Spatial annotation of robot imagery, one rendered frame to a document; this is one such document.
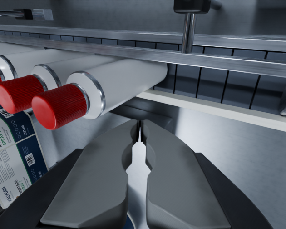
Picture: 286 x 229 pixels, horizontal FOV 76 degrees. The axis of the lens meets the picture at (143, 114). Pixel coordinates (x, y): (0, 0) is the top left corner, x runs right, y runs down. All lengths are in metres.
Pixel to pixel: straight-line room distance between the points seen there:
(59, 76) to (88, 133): 0.30
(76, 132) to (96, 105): 0.37
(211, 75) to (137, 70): 0.11
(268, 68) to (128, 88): 0.14
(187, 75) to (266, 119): 0.12
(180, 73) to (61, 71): 0.17
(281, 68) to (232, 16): 0.15
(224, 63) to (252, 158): 0.24
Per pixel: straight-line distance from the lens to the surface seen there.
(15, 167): 0.65
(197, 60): 0.21
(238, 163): 0.41
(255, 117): 0.27
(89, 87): 0.18
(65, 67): 0.24
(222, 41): 0.29
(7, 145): 0.61
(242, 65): 0.20
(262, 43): 0.28
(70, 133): 0.57
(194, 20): 0.21
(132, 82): 0.22
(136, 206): 0.56
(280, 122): 0.27
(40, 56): 0.33
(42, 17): 0.47
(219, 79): 0.29
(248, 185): 0.44
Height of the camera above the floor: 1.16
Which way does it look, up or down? 51 degrees down
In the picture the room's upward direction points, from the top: 127 degrees counter-clockwise
